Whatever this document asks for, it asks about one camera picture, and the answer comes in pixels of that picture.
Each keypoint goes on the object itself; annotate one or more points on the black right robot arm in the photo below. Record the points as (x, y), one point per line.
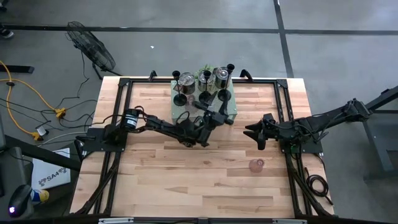
(323, 119)

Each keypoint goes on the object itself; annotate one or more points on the black floor fan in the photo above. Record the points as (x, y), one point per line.
(91, 46)

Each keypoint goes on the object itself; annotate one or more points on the black computer mouse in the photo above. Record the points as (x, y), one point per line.
(19, 200)

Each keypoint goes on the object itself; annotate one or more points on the pink ribbed glass candle holder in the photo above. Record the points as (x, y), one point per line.
(256, 165)
(190, 102)

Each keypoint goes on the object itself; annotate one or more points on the black aluminium table frame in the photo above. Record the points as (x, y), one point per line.
(122, 102)

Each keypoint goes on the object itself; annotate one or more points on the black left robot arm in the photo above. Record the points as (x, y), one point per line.
(161, 126)

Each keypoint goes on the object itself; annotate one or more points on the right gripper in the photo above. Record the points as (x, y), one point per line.
(272, 129)

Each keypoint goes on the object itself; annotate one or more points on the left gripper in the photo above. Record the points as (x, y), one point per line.
(217, 118)

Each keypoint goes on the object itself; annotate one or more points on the silver candle tin with tag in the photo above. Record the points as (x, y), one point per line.
(201, 83)
(186, 83)
(221, 77)

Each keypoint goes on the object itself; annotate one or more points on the yellow and blue toy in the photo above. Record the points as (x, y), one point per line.
(40, 196)

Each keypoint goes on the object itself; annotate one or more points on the pale green metal shelf riser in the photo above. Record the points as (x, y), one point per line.
(178, 114)

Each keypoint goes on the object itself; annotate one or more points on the person's shoe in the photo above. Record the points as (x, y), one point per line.
(5, 32)

